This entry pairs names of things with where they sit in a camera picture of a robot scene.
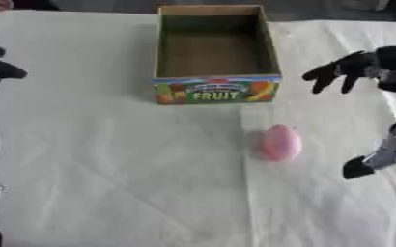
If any pink egg-shaped toy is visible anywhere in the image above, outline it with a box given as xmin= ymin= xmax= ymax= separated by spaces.
xmin=260 ymin=123 xmax=305 ymax=163

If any cardboard box with fruit print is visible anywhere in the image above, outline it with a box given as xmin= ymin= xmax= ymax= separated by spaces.
xmin=151 ymin=3 xmax=283 ymax=106

